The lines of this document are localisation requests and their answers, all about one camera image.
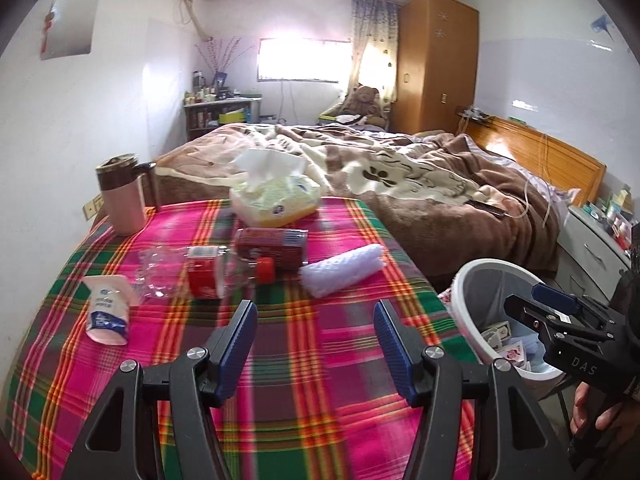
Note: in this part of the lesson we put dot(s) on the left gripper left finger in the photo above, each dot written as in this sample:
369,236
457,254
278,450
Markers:
121,436

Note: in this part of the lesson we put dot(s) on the cluttered corner shelf desk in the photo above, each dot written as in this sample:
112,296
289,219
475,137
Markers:
209,106

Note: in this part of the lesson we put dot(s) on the orange wooden wardrobe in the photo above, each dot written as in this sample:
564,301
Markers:
438,46

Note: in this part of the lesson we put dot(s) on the yellow tissue pack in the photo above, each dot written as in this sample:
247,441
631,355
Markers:
275,191

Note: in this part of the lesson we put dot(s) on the smartphone on blanket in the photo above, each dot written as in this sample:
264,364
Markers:
495,211

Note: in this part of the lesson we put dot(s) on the wooden headboard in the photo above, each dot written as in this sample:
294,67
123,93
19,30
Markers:
557,162

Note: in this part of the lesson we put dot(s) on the brown cream bed blanket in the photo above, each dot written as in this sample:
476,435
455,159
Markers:
417,186

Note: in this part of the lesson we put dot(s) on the dried branches in vase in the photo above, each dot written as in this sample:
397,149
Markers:
219,54

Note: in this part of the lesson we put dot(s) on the brown teddy bear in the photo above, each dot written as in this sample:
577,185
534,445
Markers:
364,101

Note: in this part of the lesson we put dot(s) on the grey drawer cabinet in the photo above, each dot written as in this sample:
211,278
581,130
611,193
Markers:
590,262

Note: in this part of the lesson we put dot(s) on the pink brown lidded mug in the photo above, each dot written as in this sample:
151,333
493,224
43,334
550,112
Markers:
122,193

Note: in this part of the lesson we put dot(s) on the red drink can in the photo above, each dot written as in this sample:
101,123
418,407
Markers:
286,247

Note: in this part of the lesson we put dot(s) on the colourful plaid blanket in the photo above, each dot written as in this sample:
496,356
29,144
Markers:
163,355

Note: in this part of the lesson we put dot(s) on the wall picture with red knot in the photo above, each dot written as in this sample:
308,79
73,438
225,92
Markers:
68,28

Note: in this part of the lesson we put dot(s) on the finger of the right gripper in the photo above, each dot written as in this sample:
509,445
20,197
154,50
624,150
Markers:
554,328
562,297

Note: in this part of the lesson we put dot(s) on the patterned paper cup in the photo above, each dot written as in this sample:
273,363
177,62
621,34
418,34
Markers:
496,335

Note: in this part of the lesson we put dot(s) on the clear cola plastic bottle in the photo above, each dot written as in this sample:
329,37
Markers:
211,272

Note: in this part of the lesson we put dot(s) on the floral window curtain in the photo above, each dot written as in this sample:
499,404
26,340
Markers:
375,39

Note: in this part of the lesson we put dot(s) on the right hand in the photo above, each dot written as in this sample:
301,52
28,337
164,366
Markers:
622,418

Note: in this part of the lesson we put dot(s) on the wall power sockets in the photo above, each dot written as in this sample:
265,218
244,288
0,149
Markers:
94,208

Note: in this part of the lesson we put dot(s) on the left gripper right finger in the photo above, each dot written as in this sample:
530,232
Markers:
512,439

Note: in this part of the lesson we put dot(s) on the pink red milk carton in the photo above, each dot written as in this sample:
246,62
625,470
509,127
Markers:
516,354

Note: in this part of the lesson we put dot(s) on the white round trash bin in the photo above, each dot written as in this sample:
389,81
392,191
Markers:
476,301

